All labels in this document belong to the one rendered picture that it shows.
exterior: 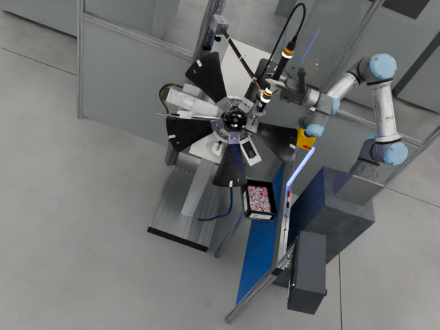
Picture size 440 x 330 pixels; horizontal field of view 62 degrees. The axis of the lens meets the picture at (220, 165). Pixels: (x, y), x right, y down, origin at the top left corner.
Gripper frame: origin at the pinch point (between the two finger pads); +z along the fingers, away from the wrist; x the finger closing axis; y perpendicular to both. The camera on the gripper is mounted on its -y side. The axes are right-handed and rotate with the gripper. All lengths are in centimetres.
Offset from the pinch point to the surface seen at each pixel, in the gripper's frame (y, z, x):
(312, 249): 25, -37, -66
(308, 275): 25, -36, -77
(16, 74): 151, 194, 95
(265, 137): 31.0, -11.5, -4.7
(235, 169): 50, -3, -16
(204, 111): 38.8, 22.7, 6.6
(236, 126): 28.8, 4.8, -6.9
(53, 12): 127, 200, 172
